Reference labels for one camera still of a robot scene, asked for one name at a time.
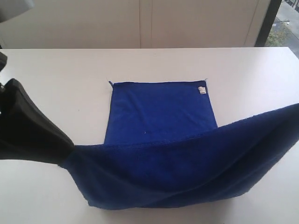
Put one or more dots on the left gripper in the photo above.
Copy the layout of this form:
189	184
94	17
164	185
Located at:
25	132

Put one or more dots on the blue towel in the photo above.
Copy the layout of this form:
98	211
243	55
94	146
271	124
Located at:
164	149

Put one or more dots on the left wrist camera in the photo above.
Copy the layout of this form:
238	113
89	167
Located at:
12	8

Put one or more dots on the black window frame post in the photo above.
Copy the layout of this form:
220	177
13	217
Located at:
269	18

